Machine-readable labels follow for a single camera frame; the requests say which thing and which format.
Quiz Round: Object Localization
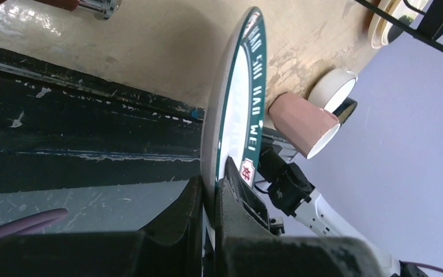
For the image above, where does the light pink mug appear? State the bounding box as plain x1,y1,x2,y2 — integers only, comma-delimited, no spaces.
268,92,341,159

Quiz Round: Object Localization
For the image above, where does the white enamel mug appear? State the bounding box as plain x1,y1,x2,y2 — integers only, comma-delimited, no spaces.
308,68,358,113

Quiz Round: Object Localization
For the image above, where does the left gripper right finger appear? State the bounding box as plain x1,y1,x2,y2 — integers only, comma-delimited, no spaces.
214,158,386,276

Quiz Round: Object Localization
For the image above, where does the dark ceramic bowl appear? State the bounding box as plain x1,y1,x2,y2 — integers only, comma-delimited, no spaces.
332,98,358,125

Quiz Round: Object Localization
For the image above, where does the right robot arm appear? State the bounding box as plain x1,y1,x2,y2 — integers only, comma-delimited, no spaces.
257,147,427,276

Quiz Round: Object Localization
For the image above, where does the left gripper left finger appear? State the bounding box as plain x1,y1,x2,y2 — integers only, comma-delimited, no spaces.
0,177,202,276

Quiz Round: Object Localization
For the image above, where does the black base frame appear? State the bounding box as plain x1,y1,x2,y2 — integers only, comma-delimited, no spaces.
0,48,204,193

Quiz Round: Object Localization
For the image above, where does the black wire dish rack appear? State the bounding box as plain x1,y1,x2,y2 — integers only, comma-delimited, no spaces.
357,1,443,53

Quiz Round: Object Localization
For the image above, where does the cream floral small plate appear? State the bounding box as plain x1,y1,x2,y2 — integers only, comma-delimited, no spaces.
380,0,430,46

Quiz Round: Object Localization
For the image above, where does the pink rimmed large plate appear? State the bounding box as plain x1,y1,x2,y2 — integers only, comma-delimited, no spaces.
367,0,401,49

